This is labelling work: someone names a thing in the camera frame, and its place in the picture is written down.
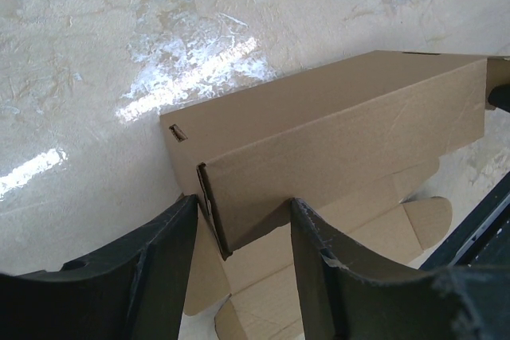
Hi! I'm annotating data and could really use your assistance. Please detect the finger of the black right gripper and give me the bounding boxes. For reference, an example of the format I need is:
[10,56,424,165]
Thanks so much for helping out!
[488,84,510,111]

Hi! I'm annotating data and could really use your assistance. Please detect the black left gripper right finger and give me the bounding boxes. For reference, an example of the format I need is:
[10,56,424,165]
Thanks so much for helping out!
[291,199,509,339]

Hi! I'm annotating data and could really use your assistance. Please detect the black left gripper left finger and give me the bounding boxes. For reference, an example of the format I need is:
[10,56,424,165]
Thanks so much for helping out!
[1,195,198,339]

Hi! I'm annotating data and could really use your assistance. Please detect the brown cardboard paper box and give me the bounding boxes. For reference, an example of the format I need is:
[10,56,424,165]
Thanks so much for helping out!
[160,51,509,339]

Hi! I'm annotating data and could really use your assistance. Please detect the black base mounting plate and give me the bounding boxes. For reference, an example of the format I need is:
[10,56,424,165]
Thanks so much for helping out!
[420,175,509,271]

